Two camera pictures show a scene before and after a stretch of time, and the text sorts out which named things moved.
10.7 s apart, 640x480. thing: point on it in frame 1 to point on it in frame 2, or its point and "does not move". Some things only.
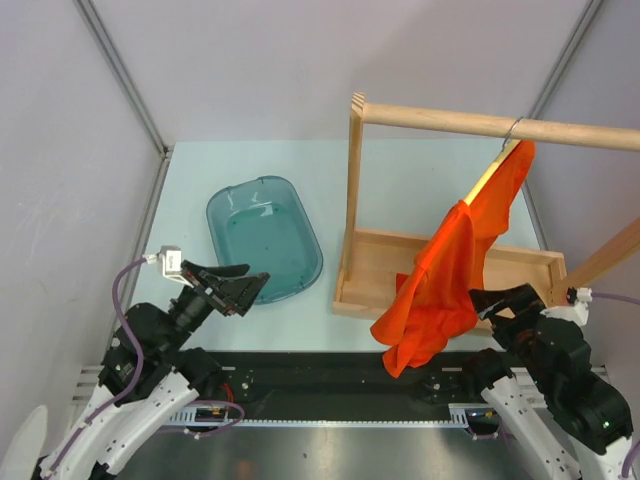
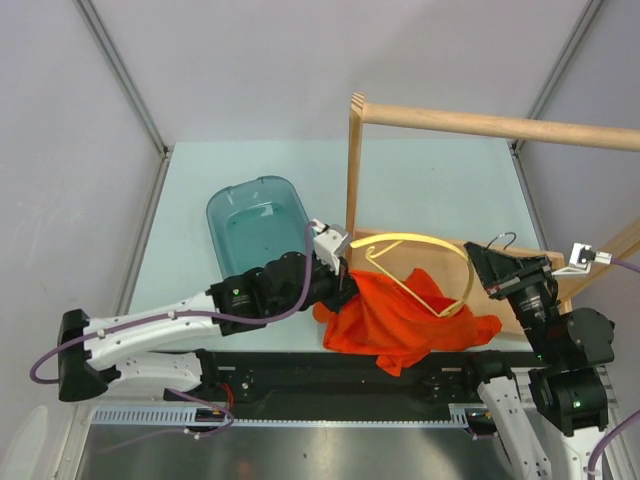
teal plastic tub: [265, 224] does not move
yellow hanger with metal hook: [508, 147] to [421, 238]
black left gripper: [229, 293] to [341, 287]
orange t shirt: [432, 316] to [402, 322]
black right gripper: [521, 299] to [488, 263]
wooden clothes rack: [370, 260] does not move
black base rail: [336, 385] does not move
